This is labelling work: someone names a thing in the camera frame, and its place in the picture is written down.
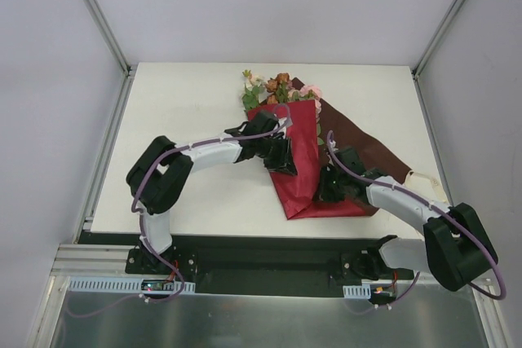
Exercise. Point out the white rose stem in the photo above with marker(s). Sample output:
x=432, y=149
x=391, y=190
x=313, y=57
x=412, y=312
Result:
x=253, y=90

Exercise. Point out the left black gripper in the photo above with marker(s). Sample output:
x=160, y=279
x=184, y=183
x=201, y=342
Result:
x=280, y=156

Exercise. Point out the dark red wrapping cloth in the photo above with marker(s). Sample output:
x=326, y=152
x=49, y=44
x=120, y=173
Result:
x=296, y=192

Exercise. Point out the right aluminium frame post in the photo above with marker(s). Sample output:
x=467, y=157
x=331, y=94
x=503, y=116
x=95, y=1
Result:
x=443, y=27

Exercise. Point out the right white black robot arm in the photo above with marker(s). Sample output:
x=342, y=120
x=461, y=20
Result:
x=454, y=249

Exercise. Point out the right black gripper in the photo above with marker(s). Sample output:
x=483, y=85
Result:
x=329, y=185

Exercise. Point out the cream printed ribbon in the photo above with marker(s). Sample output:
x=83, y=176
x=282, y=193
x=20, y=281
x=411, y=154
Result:
x=427, y=186

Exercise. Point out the white cable duct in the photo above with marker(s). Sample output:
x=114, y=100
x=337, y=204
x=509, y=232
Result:
x=129, y=285
x=357, y=292

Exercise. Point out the small pink rose stem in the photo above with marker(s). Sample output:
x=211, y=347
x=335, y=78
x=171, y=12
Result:
x=314, y=93

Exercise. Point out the aluminium frame post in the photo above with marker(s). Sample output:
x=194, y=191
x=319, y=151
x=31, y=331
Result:
x=100, y=20
x=443, y=27

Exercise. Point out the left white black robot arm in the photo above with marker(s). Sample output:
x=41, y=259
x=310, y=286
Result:
x=157, y=179

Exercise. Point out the right white cable duct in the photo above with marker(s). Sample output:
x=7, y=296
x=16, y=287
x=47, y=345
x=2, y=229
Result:
x=357, y=292

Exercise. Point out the orange brown rose stem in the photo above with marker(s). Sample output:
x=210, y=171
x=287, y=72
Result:
x=278, y=89

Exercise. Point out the left white cable duct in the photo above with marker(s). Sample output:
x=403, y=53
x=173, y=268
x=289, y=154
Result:
x=129, y=285

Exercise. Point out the aluminium front rail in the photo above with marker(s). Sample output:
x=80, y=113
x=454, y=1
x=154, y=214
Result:
x=89, y=256

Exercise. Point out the left aluminium frame post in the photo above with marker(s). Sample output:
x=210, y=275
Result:
x=100, y=20

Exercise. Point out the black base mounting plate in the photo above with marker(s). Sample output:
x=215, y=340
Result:
x=269, y=264

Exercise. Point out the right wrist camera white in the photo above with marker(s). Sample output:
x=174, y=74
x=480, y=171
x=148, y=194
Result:
x=332, y=146

